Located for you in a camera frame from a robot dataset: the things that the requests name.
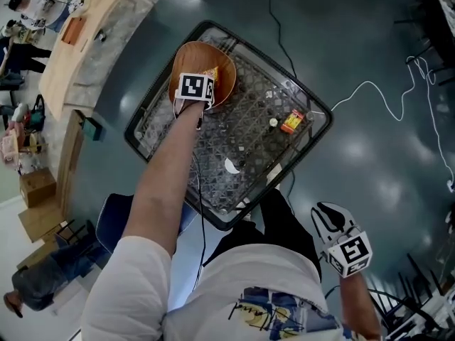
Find red yellow snack packet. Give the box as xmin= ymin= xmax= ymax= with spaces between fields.
xmin=279 ymin=109 xmax=305 ymax=135

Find white floor cable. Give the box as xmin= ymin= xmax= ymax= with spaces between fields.
xmin=330 ymin=55 xmax=455 ymax=192

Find closed cardboard box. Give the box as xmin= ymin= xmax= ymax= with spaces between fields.
xmin=19 ymin=166 xmax=58 ymax=208

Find teal and black bag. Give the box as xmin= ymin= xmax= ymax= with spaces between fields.
xmin=29 ymin=93 xmax=47 ymax=133

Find orange wooden tray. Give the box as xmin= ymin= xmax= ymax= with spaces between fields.
xmin=60 ymin=16 xmax=87 ymax=45

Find black floor cable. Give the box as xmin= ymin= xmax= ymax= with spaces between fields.
xmin=262 ymin=0 xmax=298 ymax=82

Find white soft bundle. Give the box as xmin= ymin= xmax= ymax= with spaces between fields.
xmin=12 ymin=102 xmax=29 ymax=122

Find yellow stool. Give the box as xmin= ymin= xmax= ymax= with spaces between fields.
xmin=18 ymin=132 xmax=50 ymax=156

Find wooden partition panel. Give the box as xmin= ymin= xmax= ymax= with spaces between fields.
xmin=55 ymin=108 xmax=87 ymax=220

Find grey stone curved bench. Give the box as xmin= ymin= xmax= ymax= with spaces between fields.
xmin=63 ymin=0 xmax=176 ymax=112

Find person's white printed shirt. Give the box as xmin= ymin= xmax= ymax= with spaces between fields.
xmin=80 ymin=235 xmax=385 ymax=341

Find pink basket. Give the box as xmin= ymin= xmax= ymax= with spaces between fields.
xmin=0 ymin=129 xmax=21 ymax=163

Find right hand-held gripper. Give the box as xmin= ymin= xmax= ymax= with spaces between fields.
xmin=311 ymin=201 xmax=373 ymax=279

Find blue chair with black legs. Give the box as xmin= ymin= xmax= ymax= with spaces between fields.
xmin=53 ymin=218 xmax=90 ymax=251

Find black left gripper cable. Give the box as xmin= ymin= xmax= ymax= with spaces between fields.
xmin=191 ymin=112 xmax=208 ymax=293

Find person's left forearm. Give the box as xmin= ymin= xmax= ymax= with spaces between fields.
xmin=122 ymin=99 xmax=207 ymax=259

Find person's black shorts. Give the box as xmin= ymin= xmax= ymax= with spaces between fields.
xmin=202 ymin=187 xmax=323 ymax=283

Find wooden bowl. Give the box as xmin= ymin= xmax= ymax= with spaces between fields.
xmin=168 ymin=40 xmax=238 ymax=112

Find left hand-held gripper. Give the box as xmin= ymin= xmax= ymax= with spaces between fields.
xmin=173 ymin=72 xmax=217 ymax=116

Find light wooden curved counter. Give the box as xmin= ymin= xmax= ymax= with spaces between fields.
xmin=38 ymin=0 xmax=139 ymax=120

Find person's right forearm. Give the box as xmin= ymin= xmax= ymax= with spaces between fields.
xmin=337 ymin=270 xmax=384 ymax=340

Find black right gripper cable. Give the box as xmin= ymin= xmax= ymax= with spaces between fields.
xmin=323 ymin=283 xmax=343 ymax=300

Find dark green box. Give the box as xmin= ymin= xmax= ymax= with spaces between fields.
xmin=80 ymin=116 xmax=105 ymax=143

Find dark blue chair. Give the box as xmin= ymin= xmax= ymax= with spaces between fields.
xmin=95 ymin=193 xmax=198 ymax=259

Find orange yellow snack packet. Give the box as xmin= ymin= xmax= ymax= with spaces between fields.
xmin=198 ymin=65 xmax=220 ymax=83

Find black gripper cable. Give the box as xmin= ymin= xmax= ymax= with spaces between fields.
xmin=191 ymin=112 xmax=208 ymax=293
xmin=323 ymin=283 xmax=343 ymax=300

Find glass top wicker table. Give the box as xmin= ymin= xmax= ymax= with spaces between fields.
xmin=123 ymin=19 xmax=335 ymax=232

